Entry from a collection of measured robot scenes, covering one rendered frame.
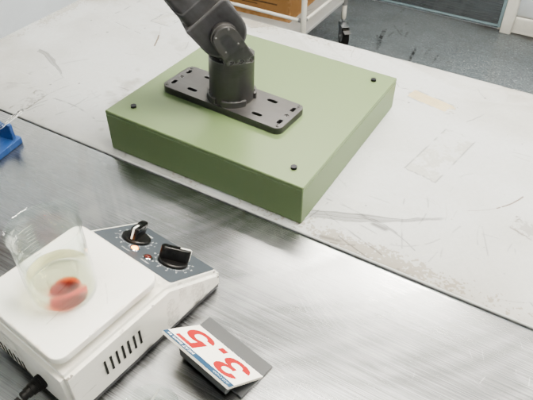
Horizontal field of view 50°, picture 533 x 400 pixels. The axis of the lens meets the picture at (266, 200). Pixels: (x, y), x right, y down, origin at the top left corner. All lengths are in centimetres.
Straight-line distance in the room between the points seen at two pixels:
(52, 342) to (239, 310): 20
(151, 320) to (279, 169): 25
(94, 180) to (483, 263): 51
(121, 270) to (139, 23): 73
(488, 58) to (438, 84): 215
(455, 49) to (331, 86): 235
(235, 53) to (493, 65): 245
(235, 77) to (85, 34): 49
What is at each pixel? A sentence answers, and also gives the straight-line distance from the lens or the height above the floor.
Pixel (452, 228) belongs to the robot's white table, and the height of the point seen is 90.
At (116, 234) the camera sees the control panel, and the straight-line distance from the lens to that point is 65.
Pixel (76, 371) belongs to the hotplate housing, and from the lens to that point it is 54.
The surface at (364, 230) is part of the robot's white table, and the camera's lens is 73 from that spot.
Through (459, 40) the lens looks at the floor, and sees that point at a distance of 331.
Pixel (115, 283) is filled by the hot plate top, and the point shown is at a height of 99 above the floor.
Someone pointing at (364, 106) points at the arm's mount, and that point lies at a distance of 85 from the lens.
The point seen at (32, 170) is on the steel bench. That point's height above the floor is 90.
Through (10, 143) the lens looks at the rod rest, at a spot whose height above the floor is 91.
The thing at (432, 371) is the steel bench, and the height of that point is 90.
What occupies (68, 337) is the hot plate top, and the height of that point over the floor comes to 99.
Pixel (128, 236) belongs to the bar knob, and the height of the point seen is 96.
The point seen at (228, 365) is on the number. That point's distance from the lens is 57.
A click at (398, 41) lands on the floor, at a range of 321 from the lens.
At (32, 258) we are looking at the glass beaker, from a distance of 50.
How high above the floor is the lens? 141
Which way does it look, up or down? 42 degrees down
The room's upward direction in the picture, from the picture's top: straight up
